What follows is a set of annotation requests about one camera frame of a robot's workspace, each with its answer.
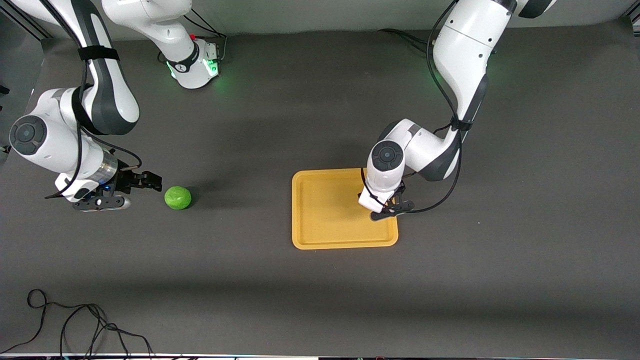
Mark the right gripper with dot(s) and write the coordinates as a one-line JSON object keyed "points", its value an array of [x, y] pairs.
{"points": [[126, 181]]}

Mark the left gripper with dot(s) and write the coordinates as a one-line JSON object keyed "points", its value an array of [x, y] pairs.
{"points": [[401, 188]]}

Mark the green apple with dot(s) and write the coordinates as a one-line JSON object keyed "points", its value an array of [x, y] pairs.
{"points": [[177, 198]]}

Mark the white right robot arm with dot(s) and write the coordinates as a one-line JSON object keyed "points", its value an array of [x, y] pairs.
{"points": [[105, 90]]}

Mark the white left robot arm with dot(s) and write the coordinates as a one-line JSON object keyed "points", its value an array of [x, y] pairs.
{"points": [[465, 50]]}

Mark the yellow plastic tray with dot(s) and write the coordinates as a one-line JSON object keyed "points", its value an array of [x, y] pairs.
{"points": [[325, 220]]}

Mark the dark grey table mat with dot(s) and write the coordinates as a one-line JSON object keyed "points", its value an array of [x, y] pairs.
{"points": [[300, 125]]}

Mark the black frame rail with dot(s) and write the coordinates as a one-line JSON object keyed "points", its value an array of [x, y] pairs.
{"points": [[634, 19], [25, 22]]}

